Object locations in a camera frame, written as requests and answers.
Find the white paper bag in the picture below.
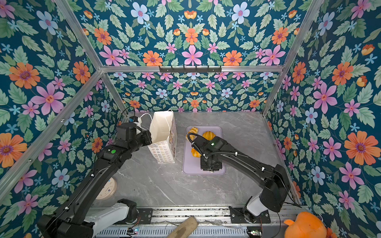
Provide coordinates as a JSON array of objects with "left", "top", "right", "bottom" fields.
[{"left": 138, "top": 110, "right": 177, "bottom": 164}]

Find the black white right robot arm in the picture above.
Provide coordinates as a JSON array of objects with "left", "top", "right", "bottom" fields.
[{"left": 187, "top": 132, "right": 291, "bottom": 216}]

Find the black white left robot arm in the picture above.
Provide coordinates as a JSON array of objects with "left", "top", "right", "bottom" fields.
[{"left": 37, "top": 123, "right": 152, "bottom": 238}]

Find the pumpkin shaped bread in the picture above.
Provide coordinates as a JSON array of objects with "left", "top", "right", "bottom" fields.
[{"left": 191, "top": 148, "right": 201, "bottom": 158}]

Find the braided pale bread roll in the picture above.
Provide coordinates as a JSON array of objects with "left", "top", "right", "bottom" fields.
[{"left": 187, "top": 127, "right": 198, "bottom": 140}]

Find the lilac plastic tray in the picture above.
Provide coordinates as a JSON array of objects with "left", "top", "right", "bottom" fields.
[{"left": 183, "top": 126, "right": 226, "bottom": 176}]

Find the small round striped bun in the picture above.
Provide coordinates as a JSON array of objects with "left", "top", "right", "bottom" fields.
[{"left": 202, "top": 131, "right": 216, "bottom": 141}]

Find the brown cylindrical roll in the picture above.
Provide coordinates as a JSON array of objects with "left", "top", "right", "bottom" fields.
[{"left": 167, "top": 217, "right": 198, "bottom": 238}]

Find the orange plush toy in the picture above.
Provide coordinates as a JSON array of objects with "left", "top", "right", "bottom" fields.
[{"left": 284, "top": 212, "right": 327, "bottom": 238}]

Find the round beige wall clock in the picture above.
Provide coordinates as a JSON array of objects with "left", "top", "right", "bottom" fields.
[{"left": 96, "top": 178, "right": 117, "bottom": 200}]

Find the black hook rail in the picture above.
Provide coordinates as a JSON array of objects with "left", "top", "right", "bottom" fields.
[{"left": 159, "top": 66, "right": 222, "bottom": 73}]

